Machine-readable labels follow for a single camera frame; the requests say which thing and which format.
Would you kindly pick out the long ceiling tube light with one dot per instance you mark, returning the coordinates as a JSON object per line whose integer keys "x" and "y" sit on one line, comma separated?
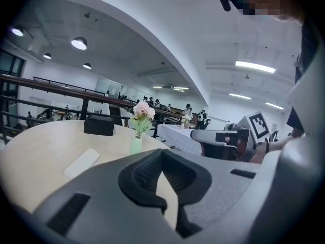
{"x": 255, "y": 66}
{"x": 240, "y": 96}
{"x": 274, "y": 106}
{"x": 181, "y": 88}
{"x": 157, "y": 87}

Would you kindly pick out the table with white checked cloth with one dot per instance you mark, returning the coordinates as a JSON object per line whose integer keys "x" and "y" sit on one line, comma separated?
{"x": 177, "y": 137}

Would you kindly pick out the pink flowers with green leaves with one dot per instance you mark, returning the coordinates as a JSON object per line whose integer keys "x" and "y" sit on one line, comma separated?
{"x": 143, "y": 116}

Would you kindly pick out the dark framed window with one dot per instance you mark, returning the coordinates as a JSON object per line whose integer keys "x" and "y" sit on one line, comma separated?
{"x": 10, "y": 85}

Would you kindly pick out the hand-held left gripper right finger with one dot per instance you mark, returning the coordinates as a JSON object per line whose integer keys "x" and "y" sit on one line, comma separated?
{"x": 215, "y": 187}

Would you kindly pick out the light green vase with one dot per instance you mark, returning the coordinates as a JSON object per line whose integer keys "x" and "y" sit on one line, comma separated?
{"x": 135, "y": 145}

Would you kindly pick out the dark wooden railing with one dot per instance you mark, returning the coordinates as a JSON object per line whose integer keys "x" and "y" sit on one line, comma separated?
{"x": 63, "y": 91}

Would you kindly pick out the flat white rectangular device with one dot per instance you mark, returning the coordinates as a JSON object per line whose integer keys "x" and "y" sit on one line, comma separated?
{"x": 81, "y": 163}

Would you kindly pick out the black box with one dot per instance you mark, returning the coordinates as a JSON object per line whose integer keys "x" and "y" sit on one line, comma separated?
{"x": 99, "y": 125}

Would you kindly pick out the white chair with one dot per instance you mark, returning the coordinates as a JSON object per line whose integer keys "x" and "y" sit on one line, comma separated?
{"x": 125, "y": 116}

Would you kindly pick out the person's head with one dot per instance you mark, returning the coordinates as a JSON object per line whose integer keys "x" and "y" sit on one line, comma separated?
{"x": 269, "y": 1}

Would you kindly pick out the person's right forearm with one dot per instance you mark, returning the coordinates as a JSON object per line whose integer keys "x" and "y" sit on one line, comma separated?
{"x": 278, "y": 144}

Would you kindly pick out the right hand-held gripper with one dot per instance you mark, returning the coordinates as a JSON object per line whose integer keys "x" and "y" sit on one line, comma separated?
{"x": 254, "y": 133}

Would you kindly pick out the black office chair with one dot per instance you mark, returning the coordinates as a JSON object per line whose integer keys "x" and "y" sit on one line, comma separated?
{"x": 274, "y": 135}

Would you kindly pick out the small flower vase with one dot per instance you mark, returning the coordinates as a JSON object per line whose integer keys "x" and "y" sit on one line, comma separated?
{"x": 185, "y": 121}

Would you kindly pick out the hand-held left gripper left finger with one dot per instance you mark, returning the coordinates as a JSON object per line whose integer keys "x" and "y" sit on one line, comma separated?
{"x": 101, "y": 212}

